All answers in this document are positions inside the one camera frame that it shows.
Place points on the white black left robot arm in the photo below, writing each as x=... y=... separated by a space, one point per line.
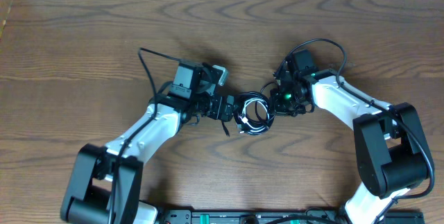
x=105 y=183

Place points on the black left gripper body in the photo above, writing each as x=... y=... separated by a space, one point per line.
x=216 y=105

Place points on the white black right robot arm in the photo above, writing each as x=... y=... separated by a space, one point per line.
x=392 y=153

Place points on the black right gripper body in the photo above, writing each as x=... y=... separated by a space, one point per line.
x=287 y=102

